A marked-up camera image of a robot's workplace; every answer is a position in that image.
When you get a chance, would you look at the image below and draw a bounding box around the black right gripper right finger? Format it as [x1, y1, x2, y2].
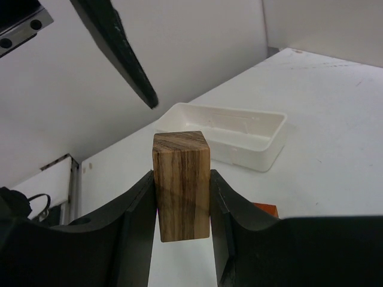
[210, 170, 382, 286]

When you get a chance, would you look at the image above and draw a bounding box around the dark striped wood block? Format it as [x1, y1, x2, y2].
[152, 131, 211, 242]

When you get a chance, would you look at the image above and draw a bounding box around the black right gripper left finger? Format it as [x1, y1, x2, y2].
[1, 172, 156, 286]

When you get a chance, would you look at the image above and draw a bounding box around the orange triangular wood block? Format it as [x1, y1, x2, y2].
[254, 203, 279, 218]

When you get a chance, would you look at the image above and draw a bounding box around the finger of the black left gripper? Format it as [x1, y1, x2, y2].
[71, 0, 159, 109]

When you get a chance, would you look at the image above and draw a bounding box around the white plastic tray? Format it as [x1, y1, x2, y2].
[154, 103, 287, 172]

